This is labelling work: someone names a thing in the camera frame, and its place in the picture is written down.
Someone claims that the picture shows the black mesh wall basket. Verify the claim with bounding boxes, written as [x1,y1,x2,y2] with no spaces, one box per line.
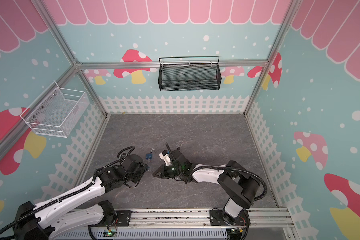
[158,56,222,92]

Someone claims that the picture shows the large blue padlock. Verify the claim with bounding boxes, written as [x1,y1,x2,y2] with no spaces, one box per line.
[146,149,156,162]

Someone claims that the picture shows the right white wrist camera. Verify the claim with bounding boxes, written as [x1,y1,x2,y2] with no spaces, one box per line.
[159,151,172,166]

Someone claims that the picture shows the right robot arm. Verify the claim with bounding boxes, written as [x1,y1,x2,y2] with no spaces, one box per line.
[153,148,268,226]

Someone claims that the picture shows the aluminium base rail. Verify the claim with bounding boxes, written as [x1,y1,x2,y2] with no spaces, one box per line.
[44,207,295,230]

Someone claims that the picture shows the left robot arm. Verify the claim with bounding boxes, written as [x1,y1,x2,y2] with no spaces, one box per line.
[0,154,149,240]

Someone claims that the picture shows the white mesh wall basket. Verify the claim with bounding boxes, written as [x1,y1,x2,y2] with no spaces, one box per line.
[20,82,90,138]

